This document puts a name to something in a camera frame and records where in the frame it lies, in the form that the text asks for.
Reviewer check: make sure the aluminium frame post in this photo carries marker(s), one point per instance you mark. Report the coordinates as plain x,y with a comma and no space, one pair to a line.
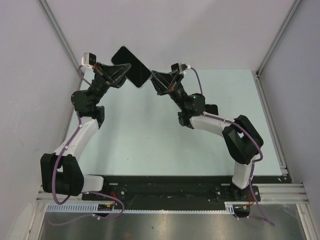
279,35
57,30

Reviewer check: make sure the black phone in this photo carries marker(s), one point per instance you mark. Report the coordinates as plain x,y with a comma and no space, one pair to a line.
138,73

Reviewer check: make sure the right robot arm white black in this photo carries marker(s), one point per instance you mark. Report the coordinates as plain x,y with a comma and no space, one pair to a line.
242,140

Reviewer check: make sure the white slotted cable duct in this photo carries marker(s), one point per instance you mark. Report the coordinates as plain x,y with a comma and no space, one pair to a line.
104,208

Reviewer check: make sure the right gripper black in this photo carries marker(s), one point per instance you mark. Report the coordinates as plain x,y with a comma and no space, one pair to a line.
166,84

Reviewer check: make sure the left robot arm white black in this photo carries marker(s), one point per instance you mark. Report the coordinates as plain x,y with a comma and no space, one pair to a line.
60,170

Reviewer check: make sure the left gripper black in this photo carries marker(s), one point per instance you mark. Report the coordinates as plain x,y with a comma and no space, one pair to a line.
113,75

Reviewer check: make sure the right aluminium frame post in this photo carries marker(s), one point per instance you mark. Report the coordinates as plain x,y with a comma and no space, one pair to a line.
279,35

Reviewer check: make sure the left aluminium frame post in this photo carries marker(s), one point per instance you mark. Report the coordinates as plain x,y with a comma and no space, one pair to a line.
57,30

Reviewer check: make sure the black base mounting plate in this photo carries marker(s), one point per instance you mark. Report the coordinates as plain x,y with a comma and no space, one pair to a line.
173,192

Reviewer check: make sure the aluminium rail front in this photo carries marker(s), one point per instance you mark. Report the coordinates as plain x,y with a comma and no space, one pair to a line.
285,193

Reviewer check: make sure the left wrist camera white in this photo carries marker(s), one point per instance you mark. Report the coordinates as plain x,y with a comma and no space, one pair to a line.
88,60

